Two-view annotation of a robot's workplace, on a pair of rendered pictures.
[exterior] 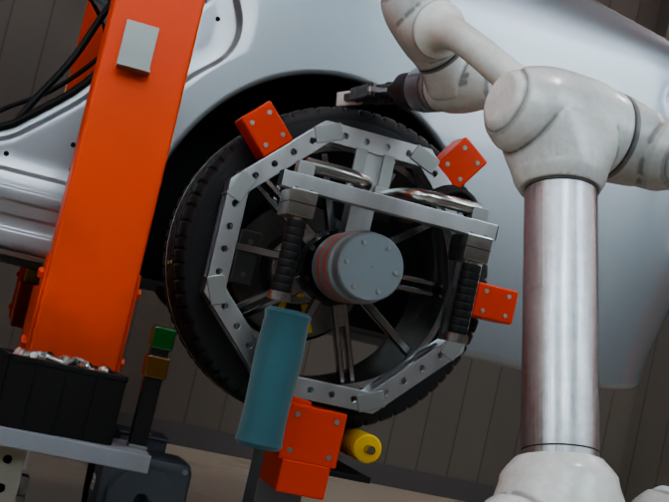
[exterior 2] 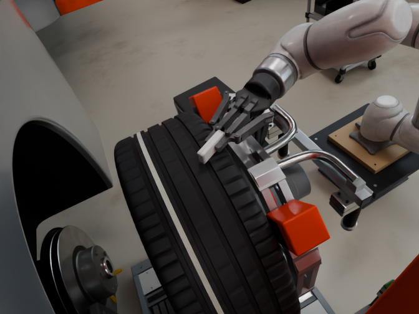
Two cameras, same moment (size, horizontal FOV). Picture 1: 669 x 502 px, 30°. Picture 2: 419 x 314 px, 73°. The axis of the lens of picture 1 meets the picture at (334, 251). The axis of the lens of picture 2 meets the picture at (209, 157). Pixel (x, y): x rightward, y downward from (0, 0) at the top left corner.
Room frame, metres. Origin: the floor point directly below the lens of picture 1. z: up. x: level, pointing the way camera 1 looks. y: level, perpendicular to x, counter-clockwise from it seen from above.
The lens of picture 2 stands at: (2.54, 0.44, 1.61)
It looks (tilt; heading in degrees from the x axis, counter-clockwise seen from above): 48 degrees down; 272
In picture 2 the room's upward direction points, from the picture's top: 16 degrees counter-clockwise
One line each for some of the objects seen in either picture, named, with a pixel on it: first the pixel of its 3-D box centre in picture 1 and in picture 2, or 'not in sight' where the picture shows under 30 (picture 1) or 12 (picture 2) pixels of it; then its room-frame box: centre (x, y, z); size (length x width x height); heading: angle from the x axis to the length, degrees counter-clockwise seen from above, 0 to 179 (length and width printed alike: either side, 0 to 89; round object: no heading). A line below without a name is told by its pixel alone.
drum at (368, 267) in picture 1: (355, 267); (270, 190); (2.41, -0.05, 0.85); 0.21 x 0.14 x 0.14; 14
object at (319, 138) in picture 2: not in sight; (365, 159); (1.67, -0.54, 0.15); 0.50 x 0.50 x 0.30; 18
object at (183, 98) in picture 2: not in sight; (208, 112); (2.50, -1.34, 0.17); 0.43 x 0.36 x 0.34; 20
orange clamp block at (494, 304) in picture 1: (489, 303); not in sight; (2.56, -0.33, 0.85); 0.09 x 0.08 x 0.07; 104
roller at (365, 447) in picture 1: (350, 440); not in sight; (2.60, -0.12, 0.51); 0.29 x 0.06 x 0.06; 14
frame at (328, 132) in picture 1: (345, 267); (250, 201); (2.47, -0.03, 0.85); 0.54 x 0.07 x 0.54; 104
